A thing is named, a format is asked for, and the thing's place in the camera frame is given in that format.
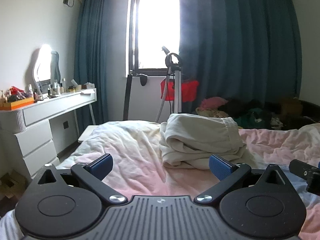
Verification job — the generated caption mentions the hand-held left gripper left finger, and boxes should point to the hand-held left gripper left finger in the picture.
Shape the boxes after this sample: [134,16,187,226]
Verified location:
[32,153,127,205]

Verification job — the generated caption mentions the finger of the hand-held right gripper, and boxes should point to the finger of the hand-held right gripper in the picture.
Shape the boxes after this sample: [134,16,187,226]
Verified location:
[289,159,320,193]

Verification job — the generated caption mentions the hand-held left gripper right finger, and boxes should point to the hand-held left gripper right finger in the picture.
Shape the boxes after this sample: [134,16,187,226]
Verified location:
[195,154,292,205]

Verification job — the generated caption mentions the white pants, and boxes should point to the white pants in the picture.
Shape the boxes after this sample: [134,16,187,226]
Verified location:
[159,113,247,169]

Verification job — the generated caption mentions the pink and white duvet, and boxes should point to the pink and white duvet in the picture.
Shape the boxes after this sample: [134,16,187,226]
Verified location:
[0,120,320,240]

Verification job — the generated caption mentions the white side table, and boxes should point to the white side table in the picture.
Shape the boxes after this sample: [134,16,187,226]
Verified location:
[78,125,100,143]

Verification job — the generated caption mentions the green garment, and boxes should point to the green garment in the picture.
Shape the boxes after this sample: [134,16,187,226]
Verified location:
[235,108,267,128]

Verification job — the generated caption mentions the beige floral garment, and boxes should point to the beige floral garment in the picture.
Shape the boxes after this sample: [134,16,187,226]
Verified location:
[195,106,232,118]

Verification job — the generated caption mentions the black garment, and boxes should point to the black garment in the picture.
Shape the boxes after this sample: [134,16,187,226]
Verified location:
[220,98,267,117]

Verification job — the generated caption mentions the brown bag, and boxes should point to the brown bag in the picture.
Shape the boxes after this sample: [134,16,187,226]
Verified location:
[279,97,304,116]

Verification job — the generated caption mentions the pink garment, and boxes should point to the pink garment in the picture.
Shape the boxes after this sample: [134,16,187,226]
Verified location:
[201,97,228,109]

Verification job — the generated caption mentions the white dressing table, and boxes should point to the white dressing table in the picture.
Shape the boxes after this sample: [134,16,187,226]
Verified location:
[0,88,97,180]

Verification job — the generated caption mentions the black floor stand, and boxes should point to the black floor stand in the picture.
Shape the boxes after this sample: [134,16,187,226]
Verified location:
[123,70,148,121]

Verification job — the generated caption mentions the garment steamer stand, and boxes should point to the garment steamer stand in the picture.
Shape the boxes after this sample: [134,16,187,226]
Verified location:
[155,45,184,123]

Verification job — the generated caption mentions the row of cosmetic bottles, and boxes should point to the row of cosmetic bottles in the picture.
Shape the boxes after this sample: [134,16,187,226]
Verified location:
[29,77,83,103]

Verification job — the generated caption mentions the orange tray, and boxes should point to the orange tray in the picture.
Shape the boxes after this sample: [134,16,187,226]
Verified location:
[0,96,35,111]

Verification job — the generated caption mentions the narrow teal curtain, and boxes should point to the narrow teal curtain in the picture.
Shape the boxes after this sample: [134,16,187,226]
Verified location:
[74,0,133,127]

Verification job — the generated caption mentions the lit vanity mirror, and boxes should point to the lit vanity mirror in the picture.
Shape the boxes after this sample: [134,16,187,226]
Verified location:
[33,44,62,85]

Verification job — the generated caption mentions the window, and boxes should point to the window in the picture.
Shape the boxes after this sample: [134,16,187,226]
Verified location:
[127,0,182,77]

